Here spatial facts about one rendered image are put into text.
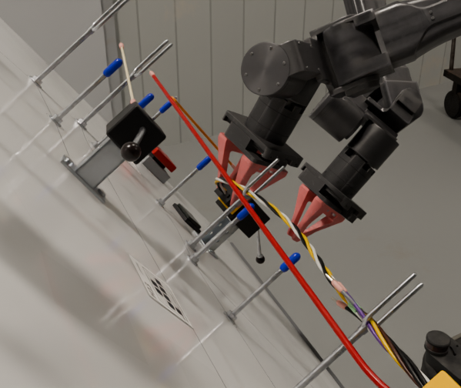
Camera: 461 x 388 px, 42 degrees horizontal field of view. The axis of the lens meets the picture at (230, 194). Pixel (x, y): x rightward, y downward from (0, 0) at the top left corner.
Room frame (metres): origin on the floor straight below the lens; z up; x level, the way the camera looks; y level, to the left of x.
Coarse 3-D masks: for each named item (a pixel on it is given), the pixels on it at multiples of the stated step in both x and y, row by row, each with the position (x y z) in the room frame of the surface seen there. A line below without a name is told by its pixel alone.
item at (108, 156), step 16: (128, 112) 0.42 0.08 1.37; (144, 112) 0.42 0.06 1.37; (112, 128) 0.41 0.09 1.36; (128, 128) 0.42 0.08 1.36; (144, 128) 0.41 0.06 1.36; (160, 128) 0.45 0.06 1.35; (112, 144) 0.42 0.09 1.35; (128, 144) 0.37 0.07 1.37; (144, 144) 0.42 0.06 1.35; (64, 160) 0.41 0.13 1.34; (96, 160) 0.42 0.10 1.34; (112, 160) 0.42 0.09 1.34; (128, 160) 0.37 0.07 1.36; (80, 176) 0.41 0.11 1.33; (96, 176) 0.41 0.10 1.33; (96, 192) 0.41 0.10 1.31
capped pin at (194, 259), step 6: (252, 204) 0.53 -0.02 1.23; (246, 210) 0.53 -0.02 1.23; (240, 216) 0.53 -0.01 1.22; (234, 222) 0.52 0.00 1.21; (228, 228) 0.52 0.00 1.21; (222, 234) 0.52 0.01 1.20; (216, 240) 0.52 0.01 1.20; (204, 246) 0.51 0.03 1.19; (210, 246) 0.51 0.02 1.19; (198, 252) 0.51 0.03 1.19; (204, 252) 0.51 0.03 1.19; (192, 258) 0.51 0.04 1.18; (198, 258) 0.51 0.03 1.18
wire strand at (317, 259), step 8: (248, 192) 0.60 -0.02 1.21; (264, 200) 0.58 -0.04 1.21; (272, 208) 0.57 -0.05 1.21; (280, 216) 0.55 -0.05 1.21; (288, 224) 0.54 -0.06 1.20; (296, 232) 0.52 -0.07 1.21; (304, 240) 0.50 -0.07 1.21; (312, 248) 0.48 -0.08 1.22; (312, 256) 0.46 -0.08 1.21; (320, 264) 0.45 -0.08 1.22; (328, 272) 0.43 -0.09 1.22; (328, 280) 0.42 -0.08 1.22; (344, 296) 0.39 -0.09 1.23
